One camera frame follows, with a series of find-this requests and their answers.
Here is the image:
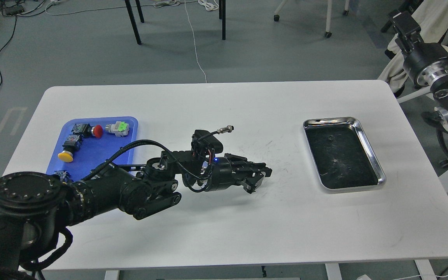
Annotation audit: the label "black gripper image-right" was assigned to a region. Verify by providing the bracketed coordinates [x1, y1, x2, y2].
[388, 10, 448, 87]

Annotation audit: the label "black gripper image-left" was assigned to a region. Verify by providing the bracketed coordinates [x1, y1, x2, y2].
[204, 154, 273, 192]

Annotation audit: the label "black robot arm image-left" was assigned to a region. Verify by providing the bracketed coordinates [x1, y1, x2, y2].
[0, 126, 272, 280]

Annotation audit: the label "silver metal tray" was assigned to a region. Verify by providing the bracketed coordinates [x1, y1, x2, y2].
[303, 117, 387, 193]

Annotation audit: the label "blue plastic tray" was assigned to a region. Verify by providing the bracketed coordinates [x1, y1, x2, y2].
[46, 116, 138, 181]

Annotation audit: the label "beige cloth on chair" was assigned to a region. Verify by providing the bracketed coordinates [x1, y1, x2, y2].
[378, 0, 448, 93]

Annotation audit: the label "white rolling chair base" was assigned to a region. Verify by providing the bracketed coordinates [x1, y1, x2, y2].
[273, 0, 350, 39]

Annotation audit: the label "grey green connector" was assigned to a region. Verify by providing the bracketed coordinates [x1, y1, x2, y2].
[105, 121, 130, 137]

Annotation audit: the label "black chair legs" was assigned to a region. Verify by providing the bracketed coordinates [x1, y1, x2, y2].
[124, 0, 227, 45]

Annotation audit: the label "red push button switch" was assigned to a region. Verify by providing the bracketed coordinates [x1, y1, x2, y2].
[71, 123, 103, 138]

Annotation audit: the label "white floor cable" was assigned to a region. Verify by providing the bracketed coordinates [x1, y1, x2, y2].
[153, 0, 219, 83]

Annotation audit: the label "yellow push button switch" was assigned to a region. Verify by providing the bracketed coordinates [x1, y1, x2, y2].
[57, 134, 83, 163]

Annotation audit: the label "green push button switch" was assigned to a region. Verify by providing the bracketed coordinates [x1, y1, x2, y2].
[53, 170, 73, 183]

